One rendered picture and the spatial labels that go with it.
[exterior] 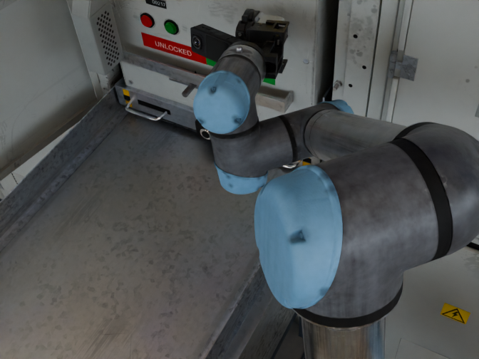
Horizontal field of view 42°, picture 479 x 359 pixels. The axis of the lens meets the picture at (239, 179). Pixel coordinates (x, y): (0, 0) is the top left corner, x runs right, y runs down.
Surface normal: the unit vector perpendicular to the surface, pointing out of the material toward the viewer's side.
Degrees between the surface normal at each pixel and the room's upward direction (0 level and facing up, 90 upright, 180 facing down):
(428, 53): 90
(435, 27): 90
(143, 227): 0
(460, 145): 23
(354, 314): 78
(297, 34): 90
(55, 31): 90
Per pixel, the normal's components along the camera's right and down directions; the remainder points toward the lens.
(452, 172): 0.20, -0.35
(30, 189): 0.88, 0.33
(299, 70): -0.48, 0.68
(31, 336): -0.06, -0.65
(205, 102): -0.22, 0.56
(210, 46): -0.71, 0.40
